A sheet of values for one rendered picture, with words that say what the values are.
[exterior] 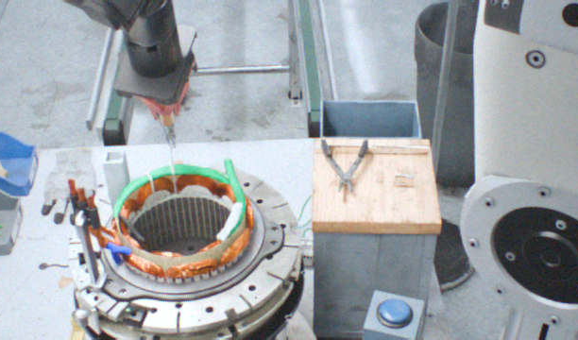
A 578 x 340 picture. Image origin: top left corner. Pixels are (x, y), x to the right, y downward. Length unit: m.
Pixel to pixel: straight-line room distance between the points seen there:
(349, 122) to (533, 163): 0.88
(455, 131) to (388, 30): 1.11
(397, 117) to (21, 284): 0.75
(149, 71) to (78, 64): 2.76
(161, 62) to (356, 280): 0.56
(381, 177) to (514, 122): 0.72
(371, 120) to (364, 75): 1.99
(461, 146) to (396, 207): 1.57
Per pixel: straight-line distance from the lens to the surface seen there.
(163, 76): 0.91
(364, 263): 1.28
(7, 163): 1.87
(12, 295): 1.58
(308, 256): 1.51
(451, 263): 2.63
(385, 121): 1.47
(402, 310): 1.13
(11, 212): 1.74
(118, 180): 1.18
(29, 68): 3.69
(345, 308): 1.36
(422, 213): 1.23
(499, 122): 0.60
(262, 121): 3.19
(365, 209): 1.23
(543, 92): 0.55
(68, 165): 1.80
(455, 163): 2.85
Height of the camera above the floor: 1.90
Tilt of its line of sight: 40 degrees down
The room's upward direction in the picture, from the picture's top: 1 degrees counter-clockwise
